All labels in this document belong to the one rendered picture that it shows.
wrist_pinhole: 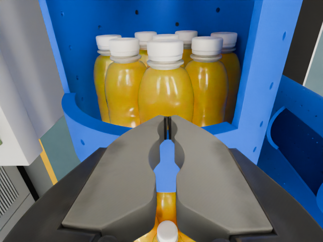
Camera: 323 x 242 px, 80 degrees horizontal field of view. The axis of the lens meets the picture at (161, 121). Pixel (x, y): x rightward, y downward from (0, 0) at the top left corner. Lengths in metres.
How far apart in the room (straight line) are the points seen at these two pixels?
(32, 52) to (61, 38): 0.12
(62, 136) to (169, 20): 1.62
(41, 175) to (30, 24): 2.01
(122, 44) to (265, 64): 0.16
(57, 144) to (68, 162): 0.21
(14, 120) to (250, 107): 0.30
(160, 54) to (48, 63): 0.28
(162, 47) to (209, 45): 0.07
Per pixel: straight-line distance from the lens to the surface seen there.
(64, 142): 1.93
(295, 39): 1.42
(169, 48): 0.21
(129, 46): 0.26
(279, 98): 0.99
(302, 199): 1.14
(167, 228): 0.42
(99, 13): 0.38
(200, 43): 0.26
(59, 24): 0.31
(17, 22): 0.40
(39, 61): 0.42
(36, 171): 2.32
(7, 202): 2.22
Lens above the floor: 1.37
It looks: 61 degrees down
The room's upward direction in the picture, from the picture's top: 175 degrees counter-clockwise
